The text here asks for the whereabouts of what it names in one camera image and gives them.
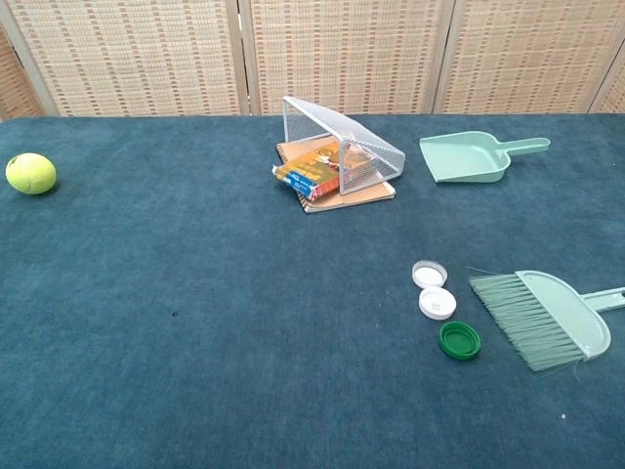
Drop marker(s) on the white hollow bottle cap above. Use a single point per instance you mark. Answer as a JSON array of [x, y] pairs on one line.
[[429, 275]]

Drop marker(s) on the white printed bottle cap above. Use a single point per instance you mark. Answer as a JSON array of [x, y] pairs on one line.
[[437, 304]]

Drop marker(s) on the green bottle cap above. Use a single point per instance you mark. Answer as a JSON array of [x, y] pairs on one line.
[[459, 340]]

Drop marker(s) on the light green small broom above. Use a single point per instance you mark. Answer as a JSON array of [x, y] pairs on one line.
[[552, 308]]

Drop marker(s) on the colourful orange blue book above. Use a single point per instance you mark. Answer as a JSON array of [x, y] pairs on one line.
[[307, 173]]

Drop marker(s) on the brown spiral notebook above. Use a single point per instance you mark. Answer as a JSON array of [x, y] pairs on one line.
[[361, 194]]

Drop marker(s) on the blue felt table mat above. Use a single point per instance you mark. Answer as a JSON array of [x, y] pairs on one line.
[[195, 317]]

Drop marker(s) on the light green dustpan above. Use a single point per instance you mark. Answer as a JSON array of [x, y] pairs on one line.
[[464, 156]]

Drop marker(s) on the woven bamboo folding screen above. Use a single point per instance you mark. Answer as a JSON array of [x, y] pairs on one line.
[[137, 54]]

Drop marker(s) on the yellow-green tennis ball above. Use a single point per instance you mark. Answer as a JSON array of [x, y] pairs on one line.
[[30, 173]]

